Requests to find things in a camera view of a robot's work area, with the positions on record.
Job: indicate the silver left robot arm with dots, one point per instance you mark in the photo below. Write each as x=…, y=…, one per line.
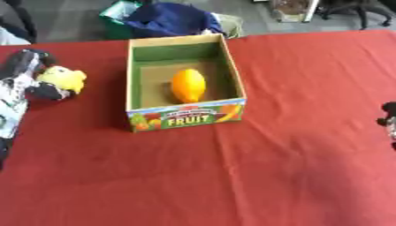
x=11, y=111

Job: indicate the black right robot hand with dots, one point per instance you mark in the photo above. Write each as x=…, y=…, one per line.
x=390, y=109

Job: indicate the orange toy fruit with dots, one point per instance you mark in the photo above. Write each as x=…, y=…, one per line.
x=188, y=85

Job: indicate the black office chair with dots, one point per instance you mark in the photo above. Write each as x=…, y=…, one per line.
x=361, y=10

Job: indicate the blue bag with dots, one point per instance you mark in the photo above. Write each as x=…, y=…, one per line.
x=170, y=19

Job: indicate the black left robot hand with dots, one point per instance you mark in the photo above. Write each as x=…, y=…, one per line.
x=30, y=60

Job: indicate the tan cardboard box green inside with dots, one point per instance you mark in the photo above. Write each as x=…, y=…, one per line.
x=154, y=119

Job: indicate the yellow soft toy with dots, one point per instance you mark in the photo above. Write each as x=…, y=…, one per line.
x=63, y=78

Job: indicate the tan bag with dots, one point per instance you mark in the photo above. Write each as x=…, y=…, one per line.
x=230, y=25

